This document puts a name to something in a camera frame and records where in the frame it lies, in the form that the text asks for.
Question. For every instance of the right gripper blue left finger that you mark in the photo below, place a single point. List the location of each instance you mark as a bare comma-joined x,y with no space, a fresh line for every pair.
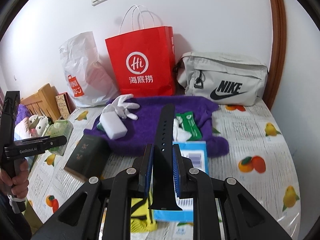
145,170

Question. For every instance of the white sponge block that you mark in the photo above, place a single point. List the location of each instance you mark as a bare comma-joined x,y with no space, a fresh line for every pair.
113,125

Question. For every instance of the white Miniso plastic bag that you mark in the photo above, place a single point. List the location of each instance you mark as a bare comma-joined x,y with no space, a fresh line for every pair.
88,82

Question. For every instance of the dark green tea box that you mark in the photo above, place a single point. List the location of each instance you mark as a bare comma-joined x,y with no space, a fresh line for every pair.
89,158

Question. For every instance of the spotted plush toy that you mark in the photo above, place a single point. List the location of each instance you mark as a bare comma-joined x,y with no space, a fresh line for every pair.
38,125

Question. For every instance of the green sachet packet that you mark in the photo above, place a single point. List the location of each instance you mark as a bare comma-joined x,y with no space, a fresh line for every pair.
187,122

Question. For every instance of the blue tissue pack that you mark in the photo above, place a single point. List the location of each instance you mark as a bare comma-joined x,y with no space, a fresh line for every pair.
185,155

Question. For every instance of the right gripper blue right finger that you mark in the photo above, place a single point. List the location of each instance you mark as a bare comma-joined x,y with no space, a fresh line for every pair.
181,166

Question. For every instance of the person's left hand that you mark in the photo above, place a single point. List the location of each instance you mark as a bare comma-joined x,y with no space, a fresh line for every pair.
17,185

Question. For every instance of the wooden bed headboard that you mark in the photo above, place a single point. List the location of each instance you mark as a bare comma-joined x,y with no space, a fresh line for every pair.
43,102

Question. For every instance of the purple plush toy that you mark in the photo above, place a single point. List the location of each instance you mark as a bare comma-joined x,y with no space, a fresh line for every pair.
22,112

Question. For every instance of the patterned book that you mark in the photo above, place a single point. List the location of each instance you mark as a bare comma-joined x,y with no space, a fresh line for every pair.
65,105

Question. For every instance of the white cotton glove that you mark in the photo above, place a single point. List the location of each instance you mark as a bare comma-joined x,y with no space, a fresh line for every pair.
122,108

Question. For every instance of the red Haidilao paper bag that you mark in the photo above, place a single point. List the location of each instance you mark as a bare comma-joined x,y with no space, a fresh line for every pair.
143,61

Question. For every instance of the striped pastel bedding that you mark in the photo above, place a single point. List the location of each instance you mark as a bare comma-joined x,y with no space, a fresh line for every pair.
22,130

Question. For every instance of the brown wooden door frame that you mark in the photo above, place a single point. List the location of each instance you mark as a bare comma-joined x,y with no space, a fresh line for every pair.
278,52

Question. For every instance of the white tissue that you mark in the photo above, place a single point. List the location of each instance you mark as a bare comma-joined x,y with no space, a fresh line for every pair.
179,134

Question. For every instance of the grey Nike waist bag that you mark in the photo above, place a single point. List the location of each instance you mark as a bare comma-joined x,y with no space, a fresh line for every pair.
224,78

